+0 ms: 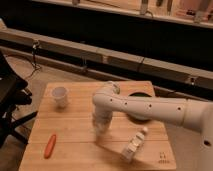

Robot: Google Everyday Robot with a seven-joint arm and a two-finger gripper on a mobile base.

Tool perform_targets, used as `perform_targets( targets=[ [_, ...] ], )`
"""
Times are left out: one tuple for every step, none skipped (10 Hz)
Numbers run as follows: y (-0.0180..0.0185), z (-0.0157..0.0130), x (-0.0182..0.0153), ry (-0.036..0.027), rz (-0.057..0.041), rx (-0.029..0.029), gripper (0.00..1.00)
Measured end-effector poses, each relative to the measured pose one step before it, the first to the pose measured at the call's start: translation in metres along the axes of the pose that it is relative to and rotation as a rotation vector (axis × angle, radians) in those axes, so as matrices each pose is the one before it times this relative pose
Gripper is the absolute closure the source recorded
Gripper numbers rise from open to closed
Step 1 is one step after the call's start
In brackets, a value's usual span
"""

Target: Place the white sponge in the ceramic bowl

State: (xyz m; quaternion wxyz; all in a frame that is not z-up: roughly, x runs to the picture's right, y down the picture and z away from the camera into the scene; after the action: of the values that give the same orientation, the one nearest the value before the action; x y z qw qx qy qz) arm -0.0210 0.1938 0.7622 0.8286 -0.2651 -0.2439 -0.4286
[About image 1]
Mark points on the black office chair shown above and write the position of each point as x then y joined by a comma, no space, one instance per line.
13,92

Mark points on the white plastic cup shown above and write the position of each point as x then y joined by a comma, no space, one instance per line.
60,96

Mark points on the green ceramic bowl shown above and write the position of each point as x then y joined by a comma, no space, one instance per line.
135,116

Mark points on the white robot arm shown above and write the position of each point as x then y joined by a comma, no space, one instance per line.
191,114

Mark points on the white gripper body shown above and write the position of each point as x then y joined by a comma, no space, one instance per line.
101,123

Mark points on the orange carrot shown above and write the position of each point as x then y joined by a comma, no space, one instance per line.
50,146

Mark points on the light wooden board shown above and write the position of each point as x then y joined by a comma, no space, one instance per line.
76,147

